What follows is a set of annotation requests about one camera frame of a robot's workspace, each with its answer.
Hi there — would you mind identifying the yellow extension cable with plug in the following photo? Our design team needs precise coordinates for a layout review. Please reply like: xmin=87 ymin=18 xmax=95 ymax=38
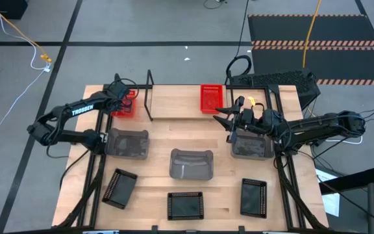
xmin=0 ymin=0 xmax=53 ymax=63

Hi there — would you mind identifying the black aluminium rig frame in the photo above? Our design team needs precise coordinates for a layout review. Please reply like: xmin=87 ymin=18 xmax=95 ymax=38
xmin=52 ymin=73 xmax=329 ymax=234

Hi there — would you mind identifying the black mat with hazard stripes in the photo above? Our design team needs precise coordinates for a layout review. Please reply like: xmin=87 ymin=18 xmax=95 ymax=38
xmin=247 ymin=14 xmax=374 ymax=46
xmin=251 ymin=45 xmax=374 ymax=86

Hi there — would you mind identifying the white paper sheet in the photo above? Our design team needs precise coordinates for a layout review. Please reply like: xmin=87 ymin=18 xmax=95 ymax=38
xmin=315 ymin=168 xmax=341 ymax=218

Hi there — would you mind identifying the black slotted plastic basket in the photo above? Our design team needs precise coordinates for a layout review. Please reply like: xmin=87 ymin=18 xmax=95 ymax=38
xmin=101 ymin=168 xmax=138 ymax=210
xmin=167 ymin=191 xmax=205 ymax=221
xmin=240 ymin=177 xmax=268 ymax=219

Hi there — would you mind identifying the short white cable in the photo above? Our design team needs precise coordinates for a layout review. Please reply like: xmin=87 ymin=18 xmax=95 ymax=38
xmin=325 ymin=135 xmax=364 ymax=146

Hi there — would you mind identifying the long white cable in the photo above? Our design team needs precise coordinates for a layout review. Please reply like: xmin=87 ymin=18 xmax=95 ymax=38
xmin=0 ymin=0 xmax=52 ymax=141

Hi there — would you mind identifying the grey plastic basket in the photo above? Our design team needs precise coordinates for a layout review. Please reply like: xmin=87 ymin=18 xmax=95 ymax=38
xmin=231 ymin=128 xmax=275 ymax=161
xmin=105 ymin=127 xmax=150 ymax=160
xmin=169 ymin=148 xmax=214 ymax=181

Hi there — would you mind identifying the thick black cable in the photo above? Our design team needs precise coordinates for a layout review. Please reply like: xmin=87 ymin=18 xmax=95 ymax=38
xmin=225 ymin=0 xmax=253 ymax=77

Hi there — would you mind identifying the black board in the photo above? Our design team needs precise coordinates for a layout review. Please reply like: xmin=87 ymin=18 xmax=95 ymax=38
xmin=318 ymin=166 xmax=374 ymax=196

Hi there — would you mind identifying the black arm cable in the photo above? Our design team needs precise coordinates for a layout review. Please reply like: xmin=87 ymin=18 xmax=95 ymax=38
xmin=59 ymin=149 xmax=90 ymax=190

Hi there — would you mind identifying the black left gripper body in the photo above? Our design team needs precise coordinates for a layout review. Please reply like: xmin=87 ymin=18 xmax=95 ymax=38
xmin=108 ymin=94 xmax=132 ymax=111

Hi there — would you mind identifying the red slotted plastic basket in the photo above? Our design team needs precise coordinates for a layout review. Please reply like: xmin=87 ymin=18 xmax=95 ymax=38
xmin=111 ymin=90 xmax=137 ymax=118
xmin=200 ymin=84 xmax=224 ymax=114

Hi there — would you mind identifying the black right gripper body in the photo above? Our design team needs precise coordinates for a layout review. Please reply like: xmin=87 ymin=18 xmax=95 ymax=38
xmin=237 ymin=109 xmax=268 ymax=133

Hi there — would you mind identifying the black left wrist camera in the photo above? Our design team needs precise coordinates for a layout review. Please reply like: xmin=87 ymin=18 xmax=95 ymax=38
xmin=108 ymin=81 xmax=131 ymax=98

